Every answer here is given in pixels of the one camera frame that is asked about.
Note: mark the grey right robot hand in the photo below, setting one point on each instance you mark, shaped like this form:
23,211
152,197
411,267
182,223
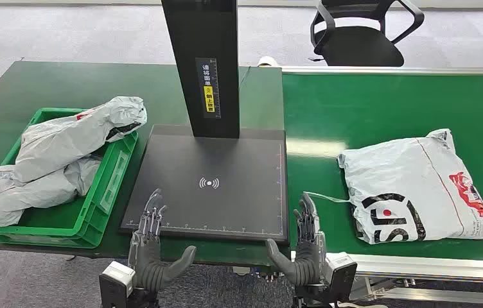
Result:
307,259

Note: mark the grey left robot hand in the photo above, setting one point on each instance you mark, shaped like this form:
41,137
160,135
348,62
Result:
148,263

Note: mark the grey mailer bag black print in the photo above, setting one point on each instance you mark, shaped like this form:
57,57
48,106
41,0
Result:
403,178

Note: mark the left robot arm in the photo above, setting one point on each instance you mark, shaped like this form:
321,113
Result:
141,299

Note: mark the green plastic delivery crate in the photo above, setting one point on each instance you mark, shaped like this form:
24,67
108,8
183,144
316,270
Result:
109,191

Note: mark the black inbound scanner machine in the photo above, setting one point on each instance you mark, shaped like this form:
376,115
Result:
207,204

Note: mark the green conveyor belt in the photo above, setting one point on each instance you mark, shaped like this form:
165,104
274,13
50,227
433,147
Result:
373,110

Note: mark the white conveyor roller end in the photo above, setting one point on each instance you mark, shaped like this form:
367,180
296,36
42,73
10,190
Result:
268,62

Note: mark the grey mailer bag with label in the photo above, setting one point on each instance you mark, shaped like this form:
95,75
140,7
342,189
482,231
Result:
24,200

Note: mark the grey crumpled plastic mailer bag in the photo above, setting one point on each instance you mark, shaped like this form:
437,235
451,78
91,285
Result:
63,140

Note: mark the black yellow label sticker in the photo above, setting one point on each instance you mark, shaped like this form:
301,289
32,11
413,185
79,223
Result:
208,89

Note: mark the black office chair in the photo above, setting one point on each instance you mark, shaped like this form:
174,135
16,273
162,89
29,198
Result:
358,44

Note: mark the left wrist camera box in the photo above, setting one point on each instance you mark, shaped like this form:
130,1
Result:
116,280

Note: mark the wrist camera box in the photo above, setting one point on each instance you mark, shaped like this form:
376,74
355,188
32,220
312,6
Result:
116,280
341,274

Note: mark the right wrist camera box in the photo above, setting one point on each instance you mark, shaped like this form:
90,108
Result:
341,274

